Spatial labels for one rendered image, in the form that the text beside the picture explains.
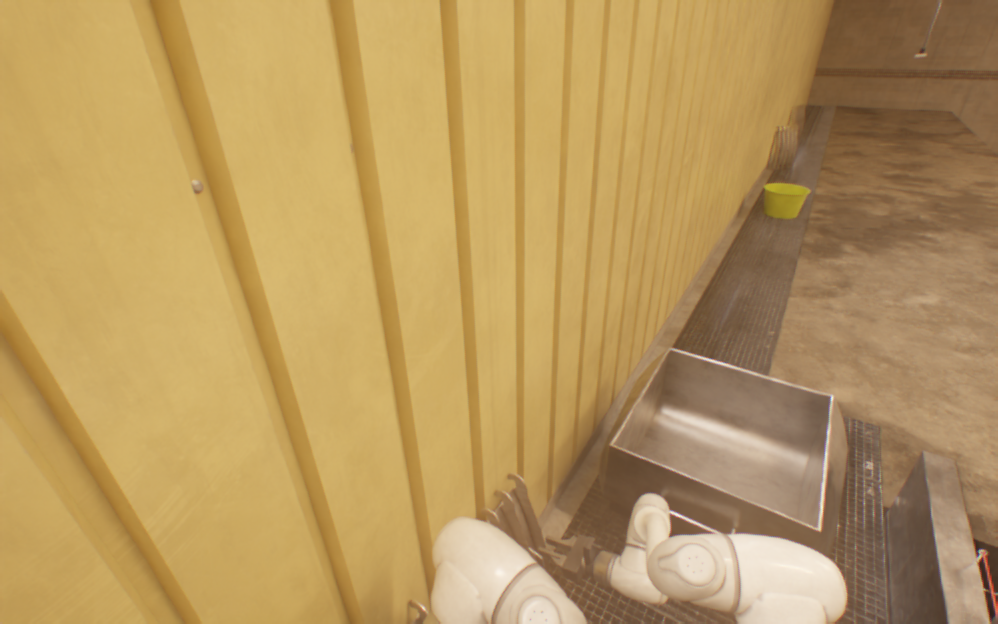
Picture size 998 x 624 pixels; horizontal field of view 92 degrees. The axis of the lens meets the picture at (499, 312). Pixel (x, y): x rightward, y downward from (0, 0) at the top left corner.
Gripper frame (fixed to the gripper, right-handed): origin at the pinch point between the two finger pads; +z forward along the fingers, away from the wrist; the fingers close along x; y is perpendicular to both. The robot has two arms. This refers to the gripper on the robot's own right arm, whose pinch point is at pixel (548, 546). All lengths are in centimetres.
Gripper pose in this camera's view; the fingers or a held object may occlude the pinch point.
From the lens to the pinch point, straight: 174.9
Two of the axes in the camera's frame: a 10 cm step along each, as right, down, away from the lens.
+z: -8.2, -0.5, 5.7
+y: 2.1, 9.0, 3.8
